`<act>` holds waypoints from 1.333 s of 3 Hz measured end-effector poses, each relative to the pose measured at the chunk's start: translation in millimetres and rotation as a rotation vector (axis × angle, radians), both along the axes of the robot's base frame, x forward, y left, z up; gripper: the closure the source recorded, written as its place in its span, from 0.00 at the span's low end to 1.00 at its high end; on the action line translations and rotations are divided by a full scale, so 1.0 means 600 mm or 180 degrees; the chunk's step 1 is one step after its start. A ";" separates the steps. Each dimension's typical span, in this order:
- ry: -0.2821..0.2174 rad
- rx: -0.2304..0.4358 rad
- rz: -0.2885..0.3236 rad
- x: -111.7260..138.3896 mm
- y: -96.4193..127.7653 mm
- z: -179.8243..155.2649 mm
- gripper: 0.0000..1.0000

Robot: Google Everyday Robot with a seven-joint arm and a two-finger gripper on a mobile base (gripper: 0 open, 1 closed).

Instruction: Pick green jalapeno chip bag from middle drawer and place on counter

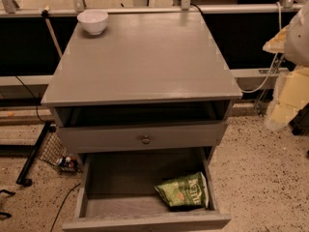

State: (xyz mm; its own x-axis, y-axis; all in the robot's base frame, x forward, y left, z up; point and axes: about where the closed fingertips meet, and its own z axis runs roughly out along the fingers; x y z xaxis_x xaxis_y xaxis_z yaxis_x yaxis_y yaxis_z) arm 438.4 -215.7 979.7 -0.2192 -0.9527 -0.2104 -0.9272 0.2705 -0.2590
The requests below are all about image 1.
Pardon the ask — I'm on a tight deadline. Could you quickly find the white ceramic bowl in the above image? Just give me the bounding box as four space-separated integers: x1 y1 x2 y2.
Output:
77 10 108 35

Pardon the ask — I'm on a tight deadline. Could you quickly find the green jalapeno chip bag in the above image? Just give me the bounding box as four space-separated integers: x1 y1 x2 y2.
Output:
154 172 210 208

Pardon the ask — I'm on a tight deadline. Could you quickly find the open grey middle drawer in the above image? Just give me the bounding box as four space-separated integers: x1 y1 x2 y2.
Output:
63 148 231 232

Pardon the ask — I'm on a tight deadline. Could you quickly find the closed grey top drawer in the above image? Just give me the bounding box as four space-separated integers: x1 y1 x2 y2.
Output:
59 121 227 154

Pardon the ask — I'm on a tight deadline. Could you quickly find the white hanging cable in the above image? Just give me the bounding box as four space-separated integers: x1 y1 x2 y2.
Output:
239 1 284 94

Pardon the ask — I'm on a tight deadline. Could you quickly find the wire mesh basket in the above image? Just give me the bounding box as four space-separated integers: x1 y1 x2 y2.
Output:
39 132 79 173

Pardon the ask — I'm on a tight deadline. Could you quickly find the grey wooden drawer cabinet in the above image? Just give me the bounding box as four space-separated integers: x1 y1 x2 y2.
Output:
41 11 243 232

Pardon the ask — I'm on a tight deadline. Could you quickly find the black floor cable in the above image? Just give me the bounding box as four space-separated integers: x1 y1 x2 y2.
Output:
49 183 82 232

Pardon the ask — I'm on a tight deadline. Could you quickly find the aluminium frame rail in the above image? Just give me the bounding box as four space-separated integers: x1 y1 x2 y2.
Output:
0 0 309 18

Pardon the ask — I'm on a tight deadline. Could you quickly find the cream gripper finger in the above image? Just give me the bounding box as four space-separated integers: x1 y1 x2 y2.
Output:
263 26 288 53
265 66 309 131

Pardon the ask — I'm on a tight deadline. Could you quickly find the wooden stick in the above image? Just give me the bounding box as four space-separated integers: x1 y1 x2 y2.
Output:
42 5 63 59

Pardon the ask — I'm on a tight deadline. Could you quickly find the round brass drawer knob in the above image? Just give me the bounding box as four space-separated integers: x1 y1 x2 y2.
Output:
142 136 151 145

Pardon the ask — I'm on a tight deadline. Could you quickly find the black wall cable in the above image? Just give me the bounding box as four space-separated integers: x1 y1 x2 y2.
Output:
14 75 47 124

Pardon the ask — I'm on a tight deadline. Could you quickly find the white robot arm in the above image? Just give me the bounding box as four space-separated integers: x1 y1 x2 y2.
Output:
263 1 309 131

